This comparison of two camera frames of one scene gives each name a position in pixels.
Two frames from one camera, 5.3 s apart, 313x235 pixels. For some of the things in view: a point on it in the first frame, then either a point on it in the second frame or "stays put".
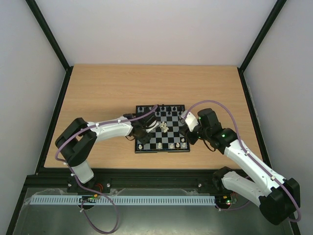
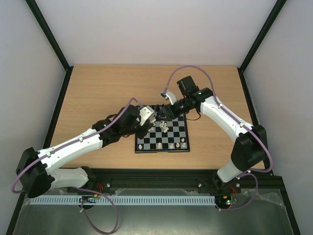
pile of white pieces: [163, 126] stays put
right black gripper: [185, 130] -> [168, 113]
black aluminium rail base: [120, 182] stays put
